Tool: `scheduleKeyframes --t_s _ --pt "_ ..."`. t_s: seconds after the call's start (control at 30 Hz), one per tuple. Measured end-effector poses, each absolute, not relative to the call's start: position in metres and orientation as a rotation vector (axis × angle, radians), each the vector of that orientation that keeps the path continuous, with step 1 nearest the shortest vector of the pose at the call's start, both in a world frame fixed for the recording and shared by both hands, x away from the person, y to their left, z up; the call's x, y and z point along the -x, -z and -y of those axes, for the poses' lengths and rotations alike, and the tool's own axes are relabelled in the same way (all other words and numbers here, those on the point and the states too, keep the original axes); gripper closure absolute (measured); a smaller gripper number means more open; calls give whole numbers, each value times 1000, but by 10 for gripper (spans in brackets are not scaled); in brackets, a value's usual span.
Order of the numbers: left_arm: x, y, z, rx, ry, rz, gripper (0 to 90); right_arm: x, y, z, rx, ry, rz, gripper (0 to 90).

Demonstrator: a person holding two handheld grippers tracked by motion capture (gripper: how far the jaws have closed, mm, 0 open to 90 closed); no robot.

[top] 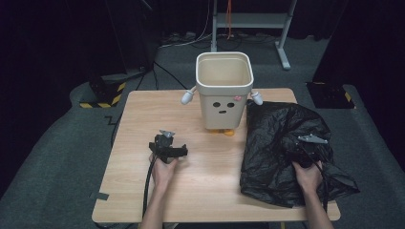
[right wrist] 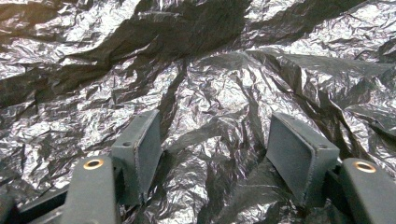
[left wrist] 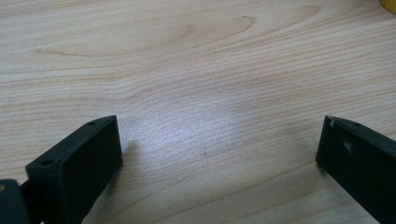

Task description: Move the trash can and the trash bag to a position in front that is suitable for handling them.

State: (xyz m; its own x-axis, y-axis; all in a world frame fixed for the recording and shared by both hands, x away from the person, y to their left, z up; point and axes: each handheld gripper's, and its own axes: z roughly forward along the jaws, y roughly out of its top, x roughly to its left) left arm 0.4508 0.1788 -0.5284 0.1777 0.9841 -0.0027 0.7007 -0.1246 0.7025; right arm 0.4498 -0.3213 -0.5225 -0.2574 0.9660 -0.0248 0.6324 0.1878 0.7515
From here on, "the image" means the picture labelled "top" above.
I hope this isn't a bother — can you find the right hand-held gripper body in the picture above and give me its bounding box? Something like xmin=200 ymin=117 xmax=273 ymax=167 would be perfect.
xmin=286 ymin=133 xmax=329 ymax=169

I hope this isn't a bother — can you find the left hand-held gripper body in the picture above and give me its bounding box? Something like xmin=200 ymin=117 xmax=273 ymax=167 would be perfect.
xmin=152 ymin=129 xmax=184 ymax=165

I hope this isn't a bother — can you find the black garbage bag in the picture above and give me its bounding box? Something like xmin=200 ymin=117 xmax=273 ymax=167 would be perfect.
xmin=239 ymin=98 xmax=361 ymax=209

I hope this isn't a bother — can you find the beige trash bin with face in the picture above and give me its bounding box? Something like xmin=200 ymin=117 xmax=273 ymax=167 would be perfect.
xmin=181 ymin=52 xmax=265 ymax=137

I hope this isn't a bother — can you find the person's right hand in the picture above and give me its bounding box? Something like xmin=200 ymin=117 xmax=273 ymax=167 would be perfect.
xmin=291 ymin=160 xmax=324 ymax=196

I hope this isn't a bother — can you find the person's left hand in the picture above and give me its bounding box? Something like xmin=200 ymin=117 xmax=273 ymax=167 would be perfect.
xmin=149 ymin=154 xmax=180 ymax=193

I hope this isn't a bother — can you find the black yellow striped stand base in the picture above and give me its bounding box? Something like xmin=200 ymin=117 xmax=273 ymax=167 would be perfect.
xmin=78 ymin=74 xmax=128 ymax=110
xmin=306 ymin=81 xmax=356 ymax=110

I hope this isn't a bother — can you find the grey tape piece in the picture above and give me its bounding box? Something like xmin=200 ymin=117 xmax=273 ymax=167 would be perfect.
xmin=89 ymin=191 xmax=110 ymax=201

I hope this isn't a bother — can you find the grey metal stand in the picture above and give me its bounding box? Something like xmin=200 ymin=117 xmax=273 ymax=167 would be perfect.
xmin=209 ymin=0 xmax=299 ymax=71

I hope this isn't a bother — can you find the left hand-held gripper cable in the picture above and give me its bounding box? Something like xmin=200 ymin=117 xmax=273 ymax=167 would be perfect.
xmin=141 ymin=155 xmax=159 ymax=219

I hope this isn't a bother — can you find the black floor cable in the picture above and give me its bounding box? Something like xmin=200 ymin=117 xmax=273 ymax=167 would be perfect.
xmin=152 ymin=60 xmax=189 ymax=91

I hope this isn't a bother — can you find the white floor cable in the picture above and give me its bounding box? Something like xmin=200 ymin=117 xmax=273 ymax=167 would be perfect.
xmin=159 ymin=0 xmax=213 ymax=50

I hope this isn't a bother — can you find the orange hanging strap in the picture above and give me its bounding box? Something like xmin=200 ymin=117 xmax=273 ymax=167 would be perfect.
xmin=224 ymin=0 xmax=234 ymax=40

